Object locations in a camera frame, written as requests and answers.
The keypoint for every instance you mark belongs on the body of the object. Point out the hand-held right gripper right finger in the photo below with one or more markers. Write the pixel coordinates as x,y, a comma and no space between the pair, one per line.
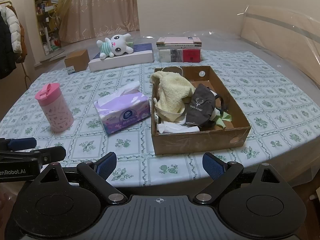
213,166

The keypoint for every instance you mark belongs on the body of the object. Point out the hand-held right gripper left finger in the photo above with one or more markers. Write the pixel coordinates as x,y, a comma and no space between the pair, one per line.
106,166

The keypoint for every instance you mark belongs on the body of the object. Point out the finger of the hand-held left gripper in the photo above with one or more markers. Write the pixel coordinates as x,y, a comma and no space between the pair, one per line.
52,153
21,143

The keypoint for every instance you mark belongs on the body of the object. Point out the green cloth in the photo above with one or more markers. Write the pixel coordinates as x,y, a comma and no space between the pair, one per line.
221,120

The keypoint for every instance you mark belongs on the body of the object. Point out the white cloth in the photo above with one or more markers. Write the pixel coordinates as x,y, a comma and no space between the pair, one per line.
175,128

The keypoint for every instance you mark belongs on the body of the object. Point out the dark brown garment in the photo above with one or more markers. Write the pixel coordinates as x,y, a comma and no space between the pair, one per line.
200,107

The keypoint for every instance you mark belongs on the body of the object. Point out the yellow towel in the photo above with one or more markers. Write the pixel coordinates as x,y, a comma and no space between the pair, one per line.
172,92

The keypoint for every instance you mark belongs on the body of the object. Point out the pink lidded cup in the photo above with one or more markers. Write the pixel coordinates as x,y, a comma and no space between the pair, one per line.
56,112

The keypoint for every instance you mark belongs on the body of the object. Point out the purple tissue pack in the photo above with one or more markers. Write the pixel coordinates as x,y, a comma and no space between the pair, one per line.
122,115

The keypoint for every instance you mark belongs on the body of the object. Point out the clothes rack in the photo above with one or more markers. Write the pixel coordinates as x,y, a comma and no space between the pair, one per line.
25,76

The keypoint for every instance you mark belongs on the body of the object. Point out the black smooth jacket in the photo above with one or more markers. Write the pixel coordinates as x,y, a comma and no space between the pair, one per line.
6,50

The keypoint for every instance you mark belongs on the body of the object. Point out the small closed cardboard box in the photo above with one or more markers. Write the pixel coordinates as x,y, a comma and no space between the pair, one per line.
77,62

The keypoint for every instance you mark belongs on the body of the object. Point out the brown jacket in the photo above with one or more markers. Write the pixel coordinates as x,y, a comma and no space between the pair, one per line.
23,45

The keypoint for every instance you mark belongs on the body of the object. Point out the flat white box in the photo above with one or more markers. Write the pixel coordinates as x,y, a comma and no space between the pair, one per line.
120,62

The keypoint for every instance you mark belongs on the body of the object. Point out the white puffer jacket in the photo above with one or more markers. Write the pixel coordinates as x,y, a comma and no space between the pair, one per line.
13,27

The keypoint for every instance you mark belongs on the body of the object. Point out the white rabbit plush toy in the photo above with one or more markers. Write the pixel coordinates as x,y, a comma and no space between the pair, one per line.
117,45

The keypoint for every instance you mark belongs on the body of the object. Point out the thin white book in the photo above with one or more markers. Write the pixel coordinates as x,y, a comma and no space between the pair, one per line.
175,47

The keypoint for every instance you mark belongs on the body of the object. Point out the pink book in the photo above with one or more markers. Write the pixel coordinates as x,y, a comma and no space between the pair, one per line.
177,40

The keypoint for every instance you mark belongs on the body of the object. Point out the wooden bookshelf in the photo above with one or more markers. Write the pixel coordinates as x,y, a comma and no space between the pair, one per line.
40,7

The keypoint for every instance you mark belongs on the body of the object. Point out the plastic wrapped headboard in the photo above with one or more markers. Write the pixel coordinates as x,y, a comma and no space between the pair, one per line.
287,35

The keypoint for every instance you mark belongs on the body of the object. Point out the beige curtain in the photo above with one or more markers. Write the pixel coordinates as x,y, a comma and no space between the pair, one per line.
105,7

